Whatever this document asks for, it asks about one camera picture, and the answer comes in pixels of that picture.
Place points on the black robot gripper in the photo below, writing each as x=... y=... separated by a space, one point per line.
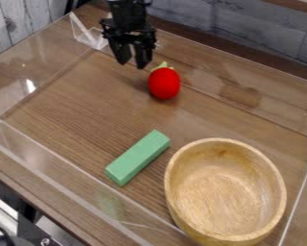
x=126 y=28

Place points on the red toy fruit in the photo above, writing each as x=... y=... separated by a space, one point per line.
x=165 y=82

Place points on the green rectangular block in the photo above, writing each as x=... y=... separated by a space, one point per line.
x=137 y=157

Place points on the wooden bowl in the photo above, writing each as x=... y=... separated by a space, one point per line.
x=226 y=193

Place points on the clear acrylic corner bracket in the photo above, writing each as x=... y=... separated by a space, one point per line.
x=90 y=37

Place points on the clear acrylic tray enclosure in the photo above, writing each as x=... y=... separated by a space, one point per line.
x=75 y=108

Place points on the black metal stand bracket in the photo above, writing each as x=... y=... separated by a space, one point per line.
x=30 y=234

